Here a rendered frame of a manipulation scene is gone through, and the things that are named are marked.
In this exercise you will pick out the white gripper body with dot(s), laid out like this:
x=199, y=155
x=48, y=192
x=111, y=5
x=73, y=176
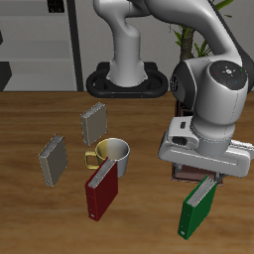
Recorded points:
x=201, y=160

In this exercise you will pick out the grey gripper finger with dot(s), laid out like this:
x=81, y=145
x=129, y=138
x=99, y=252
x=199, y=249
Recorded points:
x=219, y=177
x=179, y=167

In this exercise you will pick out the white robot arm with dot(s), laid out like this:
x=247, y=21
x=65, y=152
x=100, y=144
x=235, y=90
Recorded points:
x=215, y=99

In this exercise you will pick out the dark brown desk caddy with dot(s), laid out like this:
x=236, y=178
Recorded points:
x=193, y=174

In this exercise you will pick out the green book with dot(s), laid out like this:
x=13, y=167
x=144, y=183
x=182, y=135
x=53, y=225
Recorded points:
x=196, y=215

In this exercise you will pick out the red book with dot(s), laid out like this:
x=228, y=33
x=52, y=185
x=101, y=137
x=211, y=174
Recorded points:
x=103, y=195

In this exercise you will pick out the grey book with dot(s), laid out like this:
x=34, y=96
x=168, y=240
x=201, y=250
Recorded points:
x=54, y=162
x=95, y=125

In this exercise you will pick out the yellow and white mug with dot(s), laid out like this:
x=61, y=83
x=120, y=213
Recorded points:
x=119, y=150

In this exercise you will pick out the green pot plant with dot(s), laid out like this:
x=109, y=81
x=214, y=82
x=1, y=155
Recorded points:
x=186, y=41

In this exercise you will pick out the grey shelf unit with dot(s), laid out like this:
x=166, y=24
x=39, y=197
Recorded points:
x=36, y=49

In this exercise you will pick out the dark grey block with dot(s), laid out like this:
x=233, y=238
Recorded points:
x=4, y=76

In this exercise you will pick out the black binders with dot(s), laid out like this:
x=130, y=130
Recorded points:
x=55, y=6

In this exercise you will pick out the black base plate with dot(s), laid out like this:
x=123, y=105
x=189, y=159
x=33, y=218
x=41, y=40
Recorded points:
x=155, y=86

